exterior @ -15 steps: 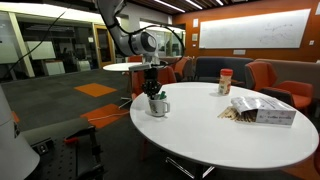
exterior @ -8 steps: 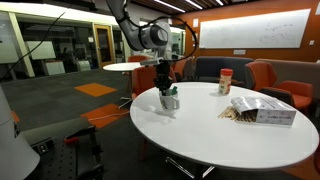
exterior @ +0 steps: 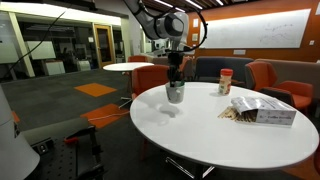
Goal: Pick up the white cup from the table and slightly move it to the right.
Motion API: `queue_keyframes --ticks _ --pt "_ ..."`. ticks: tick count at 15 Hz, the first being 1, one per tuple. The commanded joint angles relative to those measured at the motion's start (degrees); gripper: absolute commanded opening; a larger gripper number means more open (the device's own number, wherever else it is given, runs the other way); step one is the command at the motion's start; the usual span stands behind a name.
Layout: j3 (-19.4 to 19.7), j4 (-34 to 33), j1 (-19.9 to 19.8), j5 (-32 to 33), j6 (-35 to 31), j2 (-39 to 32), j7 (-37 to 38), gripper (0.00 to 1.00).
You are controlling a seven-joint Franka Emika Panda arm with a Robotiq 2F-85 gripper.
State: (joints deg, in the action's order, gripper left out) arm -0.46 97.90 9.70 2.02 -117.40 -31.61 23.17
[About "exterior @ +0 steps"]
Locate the red lid creamer jar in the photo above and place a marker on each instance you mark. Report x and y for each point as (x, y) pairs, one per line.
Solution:
(225, 83)

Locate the long ceiling light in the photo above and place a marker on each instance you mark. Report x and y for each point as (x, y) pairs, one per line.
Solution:
(163, 3)

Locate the white wall plate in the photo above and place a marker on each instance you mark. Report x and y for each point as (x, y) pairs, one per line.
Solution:
(239, 52)

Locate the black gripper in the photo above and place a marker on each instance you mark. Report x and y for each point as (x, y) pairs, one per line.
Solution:
(175, 59)

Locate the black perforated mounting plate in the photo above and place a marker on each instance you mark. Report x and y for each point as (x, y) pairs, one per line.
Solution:
(56, 163)

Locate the grey sofa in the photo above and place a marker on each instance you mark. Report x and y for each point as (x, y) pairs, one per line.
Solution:
(216, 66)

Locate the white standing board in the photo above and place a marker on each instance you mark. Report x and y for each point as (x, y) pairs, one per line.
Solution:
(41, 50)

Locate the white coffee stirrer box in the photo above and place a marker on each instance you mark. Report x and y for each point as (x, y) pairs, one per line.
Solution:
(270, 111)

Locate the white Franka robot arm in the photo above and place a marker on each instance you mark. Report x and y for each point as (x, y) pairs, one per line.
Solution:
(166, 26)

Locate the small white wall switch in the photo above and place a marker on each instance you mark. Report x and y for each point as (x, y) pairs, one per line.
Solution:
(311, 42)

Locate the wooden glass door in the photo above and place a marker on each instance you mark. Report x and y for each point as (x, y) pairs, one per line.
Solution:
(104, 45)

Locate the orange armchair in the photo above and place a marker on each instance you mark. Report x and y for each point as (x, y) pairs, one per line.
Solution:
(148, 78)
(286, 88)
(137, 59)

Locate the white storage cabinet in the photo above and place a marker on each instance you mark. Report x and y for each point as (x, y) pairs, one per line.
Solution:
(55, 67)

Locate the large wall whiteboard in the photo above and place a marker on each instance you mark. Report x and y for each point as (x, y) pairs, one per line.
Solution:
(256, 30)

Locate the metal table base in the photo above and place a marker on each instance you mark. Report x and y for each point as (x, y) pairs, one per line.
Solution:
(190, 170)

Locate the wooden stirrer stick bundle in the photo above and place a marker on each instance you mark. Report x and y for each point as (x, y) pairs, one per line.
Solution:
(230, 114)

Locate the round white side table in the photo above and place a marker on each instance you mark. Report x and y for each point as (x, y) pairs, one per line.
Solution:
(128, 66)

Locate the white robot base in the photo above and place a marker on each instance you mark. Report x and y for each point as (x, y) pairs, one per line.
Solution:
(13, 150)

